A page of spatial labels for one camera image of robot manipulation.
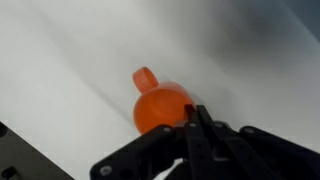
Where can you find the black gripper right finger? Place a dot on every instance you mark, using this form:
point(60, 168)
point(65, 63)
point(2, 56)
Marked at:
point(234, 157)

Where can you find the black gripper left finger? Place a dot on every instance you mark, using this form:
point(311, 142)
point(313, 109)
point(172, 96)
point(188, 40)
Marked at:
point(199, 151)

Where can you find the orange mug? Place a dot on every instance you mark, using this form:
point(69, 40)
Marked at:
point(159, 102)

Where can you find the black equipment at table edge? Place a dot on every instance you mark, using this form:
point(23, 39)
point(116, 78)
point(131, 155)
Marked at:
point(21, 161)

